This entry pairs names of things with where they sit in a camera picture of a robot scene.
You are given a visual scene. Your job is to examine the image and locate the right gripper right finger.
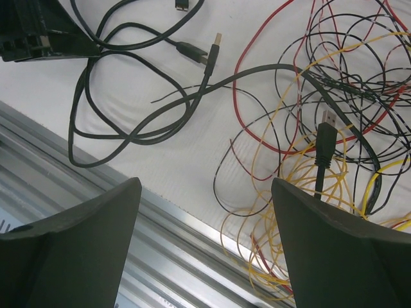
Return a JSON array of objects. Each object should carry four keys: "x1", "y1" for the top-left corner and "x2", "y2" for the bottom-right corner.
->
[{"x1": 272, "y1": 178, "x2": 410, "y2": 307}]

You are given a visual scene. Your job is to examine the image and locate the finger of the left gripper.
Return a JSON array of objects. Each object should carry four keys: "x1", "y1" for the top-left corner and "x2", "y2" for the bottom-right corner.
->
[{"x1": 1, "y1": 0, "x2": 100, "y2": 62}]

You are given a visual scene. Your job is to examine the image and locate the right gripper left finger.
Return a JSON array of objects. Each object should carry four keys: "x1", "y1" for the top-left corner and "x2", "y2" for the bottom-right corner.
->
[{"x1": 1, "y1": 178, "x2": 142, "y2": 307}]

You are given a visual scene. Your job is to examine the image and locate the thin coloured wires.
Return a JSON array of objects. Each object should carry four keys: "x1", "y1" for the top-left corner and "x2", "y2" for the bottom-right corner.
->
[{"x1": 150, "y1": 0, "x2": 411, "y2": 301}]

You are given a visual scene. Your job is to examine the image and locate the black usb cable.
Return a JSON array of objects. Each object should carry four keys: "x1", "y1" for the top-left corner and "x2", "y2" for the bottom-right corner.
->
[
  {"x1": 67, "y1": 0, "x2": 208, "y2": 168},
  {"x1": 72, "y1": 31, "x2": 385, "y2": 216}
]

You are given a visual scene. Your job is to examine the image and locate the aluminium mounting rail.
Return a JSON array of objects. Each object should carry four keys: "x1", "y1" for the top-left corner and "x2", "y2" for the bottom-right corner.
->
[{"x1": 1, "y1": 104, "x2": 291, "y2": 307}]

